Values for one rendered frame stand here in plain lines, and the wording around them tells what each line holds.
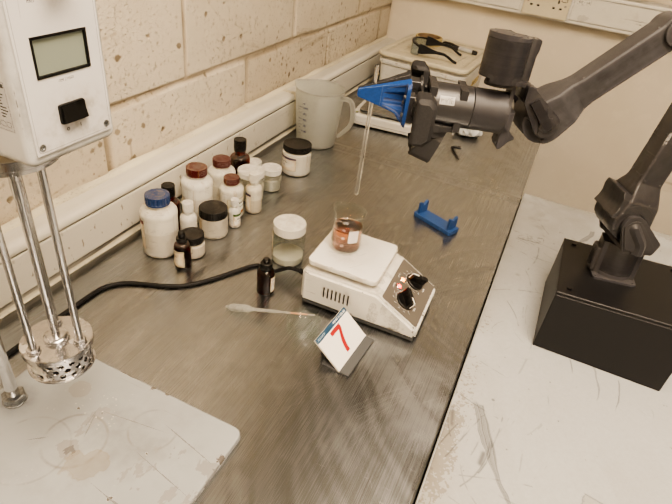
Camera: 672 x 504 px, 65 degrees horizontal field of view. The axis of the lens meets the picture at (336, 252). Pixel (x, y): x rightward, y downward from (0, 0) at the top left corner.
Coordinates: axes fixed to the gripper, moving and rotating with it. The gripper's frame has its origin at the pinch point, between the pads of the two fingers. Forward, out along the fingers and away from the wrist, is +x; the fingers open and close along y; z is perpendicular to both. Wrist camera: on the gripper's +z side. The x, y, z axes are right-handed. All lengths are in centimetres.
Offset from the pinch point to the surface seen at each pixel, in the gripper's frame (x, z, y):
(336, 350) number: 0.9, 32.8, -17.1
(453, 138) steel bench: -26, 35, 77
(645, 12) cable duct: -82, -1, 113
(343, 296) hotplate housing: 0.9, 30.2, -7.8
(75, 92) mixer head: 22.4, -9.4, -38.3
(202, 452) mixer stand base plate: 15, 34, -36
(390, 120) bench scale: -7, 31, 76
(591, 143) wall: -84, 44, 117
